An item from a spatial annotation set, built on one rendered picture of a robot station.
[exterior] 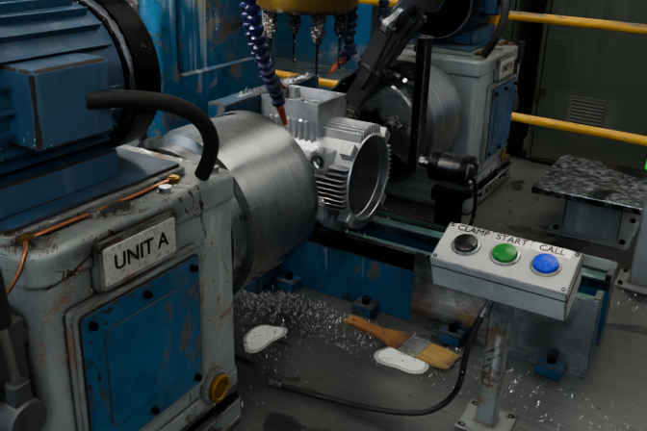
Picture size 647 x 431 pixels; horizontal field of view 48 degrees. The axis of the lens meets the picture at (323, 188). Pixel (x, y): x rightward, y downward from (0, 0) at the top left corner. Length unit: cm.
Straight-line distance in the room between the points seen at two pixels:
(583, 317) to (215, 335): 54
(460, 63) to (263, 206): 78
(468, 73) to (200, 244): 93
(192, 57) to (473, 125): 66
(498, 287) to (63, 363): 50
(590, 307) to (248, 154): 54
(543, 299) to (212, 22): 80
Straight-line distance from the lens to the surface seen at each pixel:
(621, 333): 134
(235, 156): 97
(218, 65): 140
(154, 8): 126
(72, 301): 73
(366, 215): 131
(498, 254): 90
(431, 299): 122
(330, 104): 127
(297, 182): 104
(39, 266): 69
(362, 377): 112
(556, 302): 89
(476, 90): 164
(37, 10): 79
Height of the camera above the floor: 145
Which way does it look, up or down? 21 degrees down
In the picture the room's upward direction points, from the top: 2 degrees clockwise
